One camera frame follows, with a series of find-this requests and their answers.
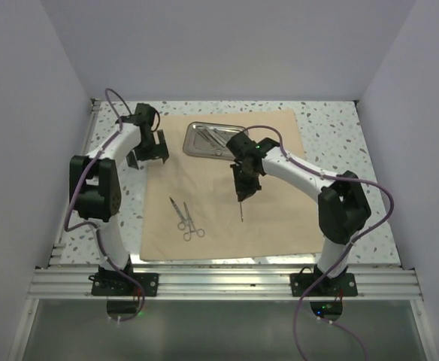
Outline stainless steel instrument tray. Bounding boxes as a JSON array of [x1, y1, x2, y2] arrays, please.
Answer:
[[183, 122, 247, 161]]

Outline steel scalpel handle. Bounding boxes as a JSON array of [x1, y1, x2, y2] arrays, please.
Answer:
[[239, 202, 244, 222]]

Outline beige surgical wrap cloth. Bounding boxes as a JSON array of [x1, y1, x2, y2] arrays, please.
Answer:
[[140, 110, 322, 261]]

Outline steel forceps with ring handles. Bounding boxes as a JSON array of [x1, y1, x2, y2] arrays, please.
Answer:
[[183, 202, 205, 241]]

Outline small steel scissors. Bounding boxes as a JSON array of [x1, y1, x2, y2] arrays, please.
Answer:
[[169, 197, 188, 230]]

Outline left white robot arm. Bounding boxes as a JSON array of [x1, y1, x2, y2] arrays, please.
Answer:
[[63, 103, 169, 296]]

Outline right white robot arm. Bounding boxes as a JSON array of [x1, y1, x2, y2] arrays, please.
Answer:
[[226, 132, 371, 296]]

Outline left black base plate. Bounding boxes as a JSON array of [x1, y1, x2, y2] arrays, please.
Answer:
[[88, 272, 159, 297]]

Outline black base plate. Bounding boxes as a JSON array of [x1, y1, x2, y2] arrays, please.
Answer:
[[88, 272, 159, 297], [289, 266, 359, 297]]

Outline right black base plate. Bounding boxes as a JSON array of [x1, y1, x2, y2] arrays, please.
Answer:
[[289, 266, 359, 297]]

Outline aluminium mounting rail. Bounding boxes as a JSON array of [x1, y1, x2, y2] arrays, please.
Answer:
[[26, 265, 422, 301]]

